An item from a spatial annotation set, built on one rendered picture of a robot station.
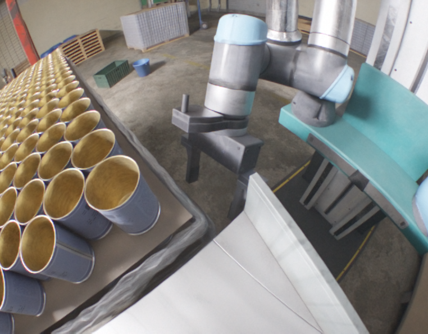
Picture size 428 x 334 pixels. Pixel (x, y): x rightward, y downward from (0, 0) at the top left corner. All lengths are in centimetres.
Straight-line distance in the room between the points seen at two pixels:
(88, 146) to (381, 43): 72
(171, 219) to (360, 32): 639
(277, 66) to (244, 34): 11
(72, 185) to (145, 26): 490
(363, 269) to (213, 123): 158
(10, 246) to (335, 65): 57
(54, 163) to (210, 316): 31
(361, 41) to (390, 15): 582
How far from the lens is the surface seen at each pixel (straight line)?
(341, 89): 35
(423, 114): 63
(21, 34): 165
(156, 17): 522
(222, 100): 28
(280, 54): 36
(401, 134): 66
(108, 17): 946
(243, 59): 27
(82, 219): 24
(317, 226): 118
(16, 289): 31
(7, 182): 44
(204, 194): 153
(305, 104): 60
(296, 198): 121
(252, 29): 28
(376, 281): 176
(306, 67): 35
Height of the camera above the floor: 133
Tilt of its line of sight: 52 degrees down
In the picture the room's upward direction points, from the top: 6 degrees counter-clockwise
